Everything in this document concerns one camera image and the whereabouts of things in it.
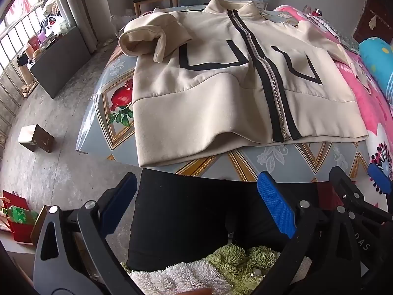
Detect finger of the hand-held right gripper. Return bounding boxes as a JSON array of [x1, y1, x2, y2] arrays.
[[367, 163, 393, 212], [329, 166, 373, 215]]

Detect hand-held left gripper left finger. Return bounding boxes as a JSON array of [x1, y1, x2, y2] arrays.
[[33, 171, 145, 295]]

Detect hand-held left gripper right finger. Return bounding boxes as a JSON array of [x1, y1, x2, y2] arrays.
[[252, 170, 363, 295]]

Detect beige jacket with black stripes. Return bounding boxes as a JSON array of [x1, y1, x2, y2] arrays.
[[118, 0, 369, 169]]

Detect person's black pants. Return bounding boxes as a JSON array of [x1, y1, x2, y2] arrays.
[[126, 168, 332, 272]]

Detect pink printed blanket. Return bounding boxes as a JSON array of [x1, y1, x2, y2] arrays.
[[273, 4, 393, 204]]

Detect patterned plastic tablecloth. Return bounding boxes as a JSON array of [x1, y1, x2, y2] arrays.
[[75, 4, 373, 182]]

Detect tan cardboard box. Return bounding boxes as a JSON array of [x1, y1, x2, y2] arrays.
[[30, 204, 51, 246]]

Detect green packet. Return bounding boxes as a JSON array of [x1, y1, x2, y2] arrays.
[[1, 206, 39, 225]]

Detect red gift bag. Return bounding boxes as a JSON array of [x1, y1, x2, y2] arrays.
[[0, 191, 34, 245]]

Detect brown cardboard box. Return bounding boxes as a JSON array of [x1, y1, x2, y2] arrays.
[[18, 124, 55, 153]]

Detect blue dotted pillow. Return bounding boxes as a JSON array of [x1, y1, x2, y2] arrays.
[[359, 37, 393, 82]]

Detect beige slipper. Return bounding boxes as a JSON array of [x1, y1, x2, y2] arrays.
[[20, 81, 39, 99]]

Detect brown door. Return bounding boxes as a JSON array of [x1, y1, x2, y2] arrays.
[[353, 0, 393, 46]]

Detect dark low cabinet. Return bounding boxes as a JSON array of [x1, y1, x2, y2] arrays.
[[29, 26, 93, 99]]

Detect grey lace-edged cloth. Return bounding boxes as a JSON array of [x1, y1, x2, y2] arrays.
[[307, 14, 360, 50]]

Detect door hook rack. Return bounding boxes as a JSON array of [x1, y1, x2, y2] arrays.
[[368, 8, 393, 20]]

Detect clear plastic bag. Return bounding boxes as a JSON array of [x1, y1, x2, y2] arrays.
[[111, 14, 136, 37]]

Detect white plastic bag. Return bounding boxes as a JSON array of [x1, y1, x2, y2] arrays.
[[44, 15, 66, 36]]

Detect grey curtain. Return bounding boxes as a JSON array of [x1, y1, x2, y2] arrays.
[[51, 0, 99, 54]]

